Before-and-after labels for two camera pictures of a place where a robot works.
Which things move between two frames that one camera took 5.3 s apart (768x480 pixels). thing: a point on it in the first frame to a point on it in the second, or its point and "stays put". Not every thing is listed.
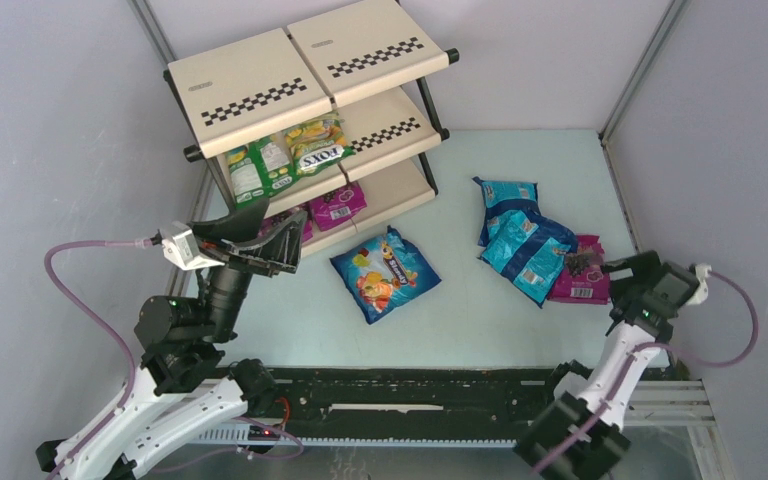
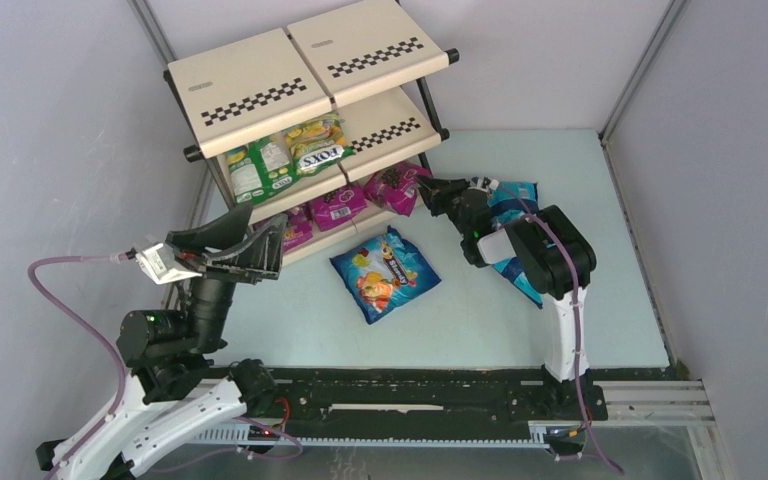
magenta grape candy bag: (274, 222) stays put
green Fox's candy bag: (318, 144) stays put
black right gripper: (629, 270) to (459, 206)
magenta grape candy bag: (338, 207) stays put
